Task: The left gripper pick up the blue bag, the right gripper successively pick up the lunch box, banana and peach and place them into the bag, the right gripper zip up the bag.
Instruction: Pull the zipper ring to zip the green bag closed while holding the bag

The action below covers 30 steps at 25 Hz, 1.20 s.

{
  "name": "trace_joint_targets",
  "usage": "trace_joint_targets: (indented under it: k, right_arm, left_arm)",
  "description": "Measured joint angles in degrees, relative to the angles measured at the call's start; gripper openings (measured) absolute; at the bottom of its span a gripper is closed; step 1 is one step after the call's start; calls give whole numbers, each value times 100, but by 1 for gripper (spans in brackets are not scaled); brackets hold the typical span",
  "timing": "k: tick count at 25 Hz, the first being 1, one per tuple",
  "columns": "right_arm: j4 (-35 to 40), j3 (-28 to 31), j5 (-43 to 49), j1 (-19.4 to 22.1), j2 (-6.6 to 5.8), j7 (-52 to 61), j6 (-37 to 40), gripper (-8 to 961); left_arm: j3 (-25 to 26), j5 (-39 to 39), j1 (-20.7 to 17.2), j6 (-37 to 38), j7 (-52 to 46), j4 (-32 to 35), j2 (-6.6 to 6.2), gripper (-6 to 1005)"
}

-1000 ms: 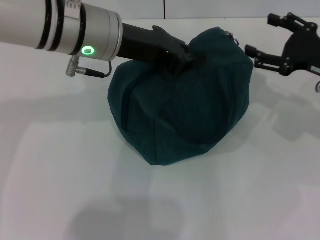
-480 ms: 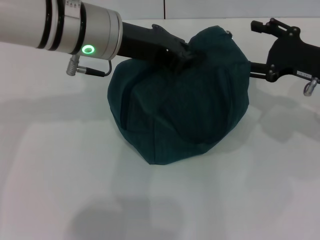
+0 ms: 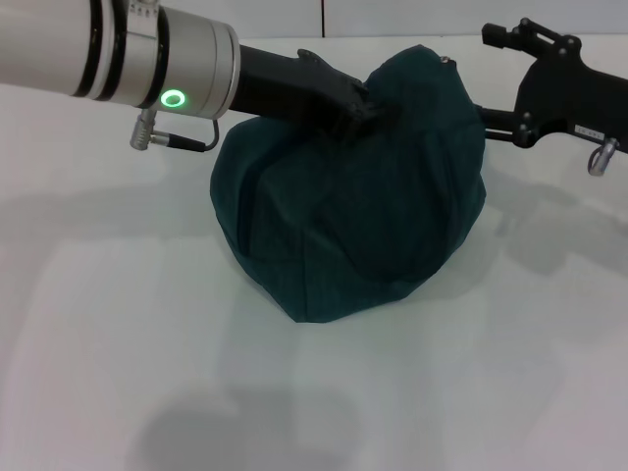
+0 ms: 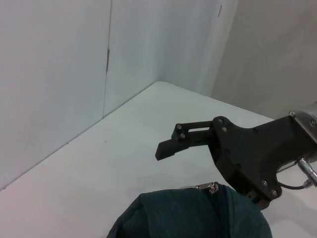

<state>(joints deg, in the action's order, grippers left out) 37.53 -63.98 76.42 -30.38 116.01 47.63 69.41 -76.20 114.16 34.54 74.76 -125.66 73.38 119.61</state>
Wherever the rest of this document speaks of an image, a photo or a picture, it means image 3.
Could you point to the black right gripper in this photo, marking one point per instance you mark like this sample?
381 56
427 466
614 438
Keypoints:
564 98

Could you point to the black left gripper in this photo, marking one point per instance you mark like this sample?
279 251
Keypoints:
289 88

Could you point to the dark teal insulated lunch bag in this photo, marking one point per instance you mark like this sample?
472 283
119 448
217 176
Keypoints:
353 211

